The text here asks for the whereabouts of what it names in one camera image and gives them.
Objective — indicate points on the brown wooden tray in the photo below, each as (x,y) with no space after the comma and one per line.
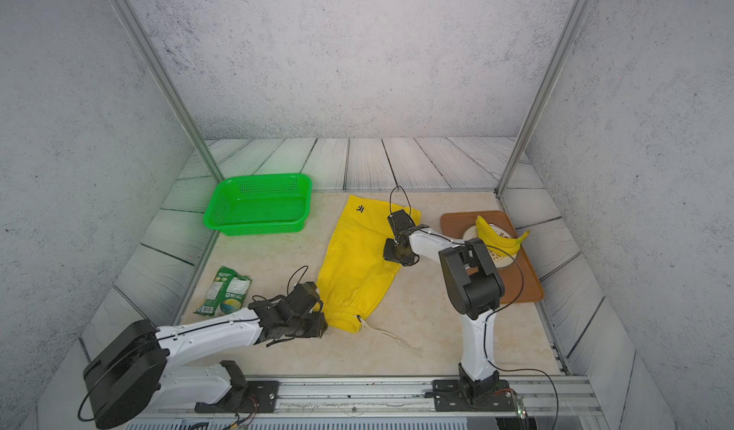
(521,282)

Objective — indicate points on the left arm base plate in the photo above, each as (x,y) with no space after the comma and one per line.
(257,397)

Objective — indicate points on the green snack packet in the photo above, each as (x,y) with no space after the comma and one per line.
(226,294)

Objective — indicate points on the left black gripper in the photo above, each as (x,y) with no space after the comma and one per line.
(320,326)

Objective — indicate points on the right aluminium corner post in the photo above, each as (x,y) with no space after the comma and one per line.
(562,49)

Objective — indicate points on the aluminium corner post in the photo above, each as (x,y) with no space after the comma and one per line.
(562,49)
(132,25)

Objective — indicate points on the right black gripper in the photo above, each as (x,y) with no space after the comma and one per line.
(388,254)

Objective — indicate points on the green plastic basket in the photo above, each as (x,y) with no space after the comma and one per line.
(260,204)

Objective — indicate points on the yellow banana bunch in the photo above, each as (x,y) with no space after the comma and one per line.
(487,235)

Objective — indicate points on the white patterned plate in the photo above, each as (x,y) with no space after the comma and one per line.
(501,258)

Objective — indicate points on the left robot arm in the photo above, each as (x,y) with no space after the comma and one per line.
(146,368)

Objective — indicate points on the aluminium front rail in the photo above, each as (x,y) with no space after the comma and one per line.
(405,402)

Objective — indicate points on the left aluminium corner post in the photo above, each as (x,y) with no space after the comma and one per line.
(132,25)

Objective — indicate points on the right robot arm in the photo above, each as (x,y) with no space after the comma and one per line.
(474,288)

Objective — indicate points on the yellow shorts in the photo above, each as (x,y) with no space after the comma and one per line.
(354,277)

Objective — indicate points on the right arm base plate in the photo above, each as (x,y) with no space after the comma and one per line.
(472,396)

